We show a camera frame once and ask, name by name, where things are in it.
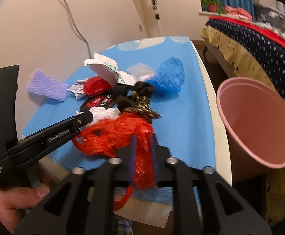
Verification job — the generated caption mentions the red plastic bag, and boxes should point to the red plastic bag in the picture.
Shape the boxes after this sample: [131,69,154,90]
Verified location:
[72,112,155,211]

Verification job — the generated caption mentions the red shiny wrapper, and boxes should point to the red shiny wrapper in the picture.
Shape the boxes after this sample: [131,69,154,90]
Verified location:
[83,76,113,97]

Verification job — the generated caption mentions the clear plastic packet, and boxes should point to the clear plastic packet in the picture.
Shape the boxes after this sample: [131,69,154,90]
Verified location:
[127,63,155,82]

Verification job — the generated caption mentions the white paper bag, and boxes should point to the white paper bag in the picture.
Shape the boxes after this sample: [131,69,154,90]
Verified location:
[83,53,136,87]

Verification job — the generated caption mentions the pink plastic trash bin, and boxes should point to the pink plastic trash bin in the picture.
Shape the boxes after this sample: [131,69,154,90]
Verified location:
[216,77,285,182]

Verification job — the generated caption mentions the person's left hand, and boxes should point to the person's left hand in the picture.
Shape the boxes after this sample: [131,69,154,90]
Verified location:
[0,186,50,233]

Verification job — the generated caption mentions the blue patterned table mat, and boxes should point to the blue patterned table mat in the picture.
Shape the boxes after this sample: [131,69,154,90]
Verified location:
[22,37,215,204]

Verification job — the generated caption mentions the leopard print wrapper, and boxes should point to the leopard print wrapper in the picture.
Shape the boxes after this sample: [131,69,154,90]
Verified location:
[123,91,162,123]

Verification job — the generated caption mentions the white plastic bag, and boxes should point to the white plastic bag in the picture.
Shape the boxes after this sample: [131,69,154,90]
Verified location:
[87,107,121,126]

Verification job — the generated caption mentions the black crumpled wrapper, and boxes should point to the black crumpled wrapper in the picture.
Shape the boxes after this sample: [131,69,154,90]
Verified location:
[111,81,155,111]

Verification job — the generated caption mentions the black red crab packet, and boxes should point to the black red crab packet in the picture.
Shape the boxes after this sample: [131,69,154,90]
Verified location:
[80,94,116,112]

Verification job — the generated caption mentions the blue plastic shoe cover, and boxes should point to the blue plastic shoe cover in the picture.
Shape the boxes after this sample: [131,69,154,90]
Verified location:
[146,57,185,96]

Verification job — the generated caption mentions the crumpled printed paper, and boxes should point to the crumpled printed paper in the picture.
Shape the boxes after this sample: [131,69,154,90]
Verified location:
[68,78,90,99]

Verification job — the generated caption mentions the purple foam net sleeve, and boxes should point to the purple foam net sleeve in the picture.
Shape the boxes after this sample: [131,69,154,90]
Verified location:
[27,70,69,102]

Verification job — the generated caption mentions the potted green plant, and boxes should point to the potted green plant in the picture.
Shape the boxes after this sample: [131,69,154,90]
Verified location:
[201,0,225,14]

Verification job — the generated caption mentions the bed with starry blanket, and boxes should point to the bed with starry blanket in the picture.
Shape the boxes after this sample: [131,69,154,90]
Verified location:
[201,16,285,226]

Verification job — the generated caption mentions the pink folded clothes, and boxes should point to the pink folded clothes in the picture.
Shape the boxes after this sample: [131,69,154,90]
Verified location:
[225,5,253,21]

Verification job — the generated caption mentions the clear storage bin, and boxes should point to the clear storage bin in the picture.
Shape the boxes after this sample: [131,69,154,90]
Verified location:
[254,5,285,32]

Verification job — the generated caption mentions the grey wall cable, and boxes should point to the grey wall cable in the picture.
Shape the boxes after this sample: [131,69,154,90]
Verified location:
[56,0,93,60]

